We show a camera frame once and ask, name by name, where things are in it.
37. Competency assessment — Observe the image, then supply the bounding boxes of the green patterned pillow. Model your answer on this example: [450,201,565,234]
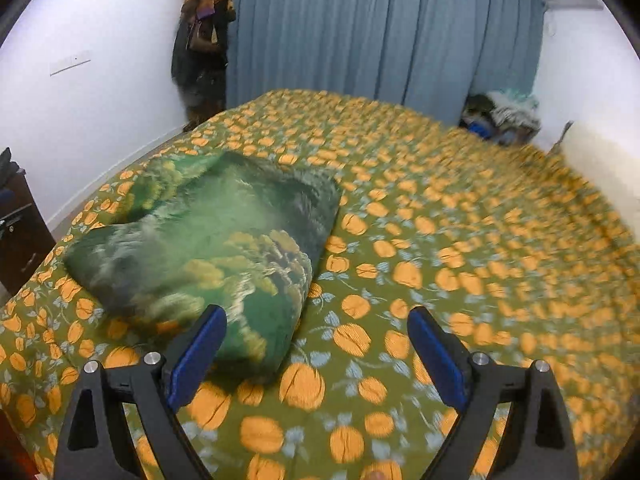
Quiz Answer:
[62,150,344,377]

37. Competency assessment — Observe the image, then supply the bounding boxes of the olive orange floral bed sheet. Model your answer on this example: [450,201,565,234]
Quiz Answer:
[0,89,640,480]

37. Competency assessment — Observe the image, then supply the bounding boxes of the pile of clothes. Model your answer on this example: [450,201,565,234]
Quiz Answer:
[458,87,542,147]

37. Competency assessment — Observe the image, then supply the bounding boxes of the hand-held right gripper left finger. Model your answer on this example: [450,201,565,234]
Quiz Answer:
[52,304,228,480]

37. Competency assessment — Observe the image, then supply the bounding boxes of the dark hanging clothes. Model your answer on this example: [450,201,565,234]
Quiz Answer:
[171,0,237,134]

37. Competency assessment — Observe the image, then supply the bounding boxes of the white pillow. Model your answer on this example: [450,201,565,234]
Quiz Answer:
[559,121,640,242]

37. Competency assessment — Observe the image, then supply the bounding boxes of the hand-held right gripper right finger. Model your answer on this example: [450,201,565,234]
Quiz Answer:
[406,306,581,480]

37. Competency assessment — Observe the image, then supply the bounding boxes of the blue curtain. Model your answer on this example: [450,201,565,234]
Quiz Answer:
[220,0,547,127]

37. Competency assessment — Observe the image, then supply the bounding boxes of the dark wooden cabinet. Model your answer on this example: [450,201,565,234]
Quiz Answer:
[0,147,57,302]

